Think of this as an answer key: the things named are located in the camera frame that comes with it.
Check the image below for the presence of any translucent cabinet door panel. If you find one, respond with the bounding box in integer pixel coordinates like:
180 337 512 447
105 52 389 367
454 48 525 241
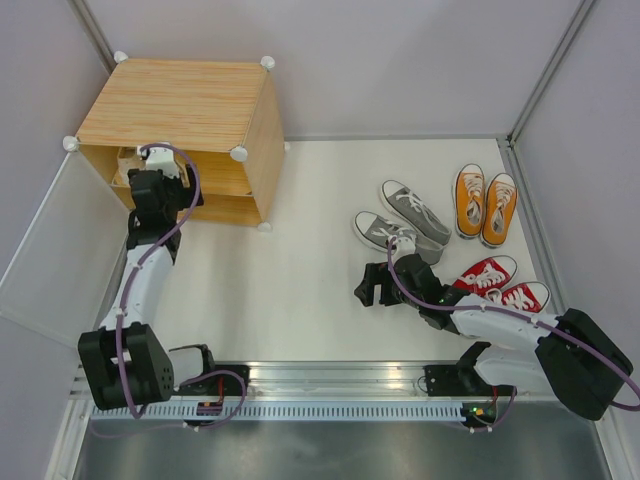
1 153 128 347

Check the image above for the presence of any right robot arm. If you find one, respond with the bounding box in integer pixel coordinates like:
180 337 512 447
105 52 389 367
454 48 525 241
354 254 639 420

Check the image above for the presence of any grey sneaker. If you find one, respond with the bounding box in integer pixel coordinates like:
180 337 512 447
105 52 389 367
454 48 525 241
352 211 444 265
380 180 452 246

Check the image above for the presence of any red sneaker upper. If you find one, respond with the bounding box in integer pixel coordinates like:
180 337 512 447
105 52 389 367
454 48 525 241
452 255 518 296

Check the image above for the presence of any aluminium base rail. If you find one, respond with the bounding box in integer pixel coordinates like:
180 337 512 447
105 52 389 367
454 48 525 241
69 360 516 399

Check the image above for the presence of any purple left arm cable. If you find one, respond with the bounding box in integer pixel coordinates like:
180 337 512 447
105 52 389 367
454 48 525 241
92 143 247 439

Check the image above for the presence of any orange sneaker right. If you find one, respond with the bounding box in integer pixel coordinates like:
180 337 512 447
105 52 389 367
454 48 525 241
481 173 518 248

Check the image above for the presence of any orange sneaker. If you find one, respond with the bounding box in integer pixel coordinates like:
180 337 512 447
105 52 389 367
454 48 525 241
453 163 485 239
481 173 518 248

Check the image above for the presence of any red sneaker lower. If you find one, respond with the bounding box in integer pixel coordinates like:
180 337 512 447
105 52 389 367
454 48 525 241
485 281 550 313

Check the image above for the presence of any wooden shoe cabinet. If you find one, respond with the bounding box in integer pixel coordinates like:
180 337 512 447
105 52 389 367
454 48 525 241
62 51 288 231

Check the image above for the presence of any orange sneaker left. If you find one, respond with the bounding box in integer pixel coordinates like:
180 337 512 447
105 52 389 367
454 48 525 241
453 163 485 239

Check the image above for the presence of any red sneaker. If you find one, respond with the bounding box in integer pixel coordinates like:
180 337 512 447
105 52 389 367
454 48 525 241
485 281 550 313
452 255 518 296

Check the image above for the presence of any beige canvas shoe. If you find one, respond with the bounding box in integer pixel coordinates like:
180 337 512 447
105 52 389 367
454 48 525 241
174 159 191 188
113 147 144 186

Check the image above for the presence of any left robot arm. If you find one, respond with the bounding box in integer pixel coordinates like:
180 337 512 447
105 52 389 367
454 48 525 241
78 166 204 417

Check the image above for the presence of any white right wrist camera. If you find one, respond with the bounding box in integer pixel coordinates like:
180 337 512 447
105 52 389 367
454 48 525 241
387 236 416 258

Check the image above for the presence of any white slotted cable duct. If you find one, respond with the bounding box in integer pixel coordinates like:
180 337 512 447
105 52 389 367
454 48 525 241
89 402 466 421

